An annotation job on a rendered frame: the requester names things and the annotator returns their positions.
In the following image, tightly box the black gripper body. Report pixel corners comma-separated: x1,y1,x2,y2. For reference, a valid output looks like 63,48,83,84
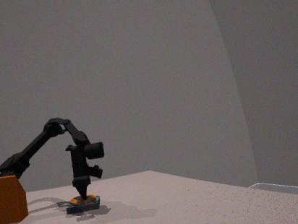
72,160,91,187

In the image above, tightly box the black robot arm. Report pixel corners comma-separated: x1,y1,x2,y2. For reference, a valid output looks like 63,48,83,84
0,118,105,179

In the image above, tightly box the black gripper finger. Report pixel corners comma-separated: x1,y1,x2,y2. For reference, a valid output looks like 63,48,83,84
75,185,88,201

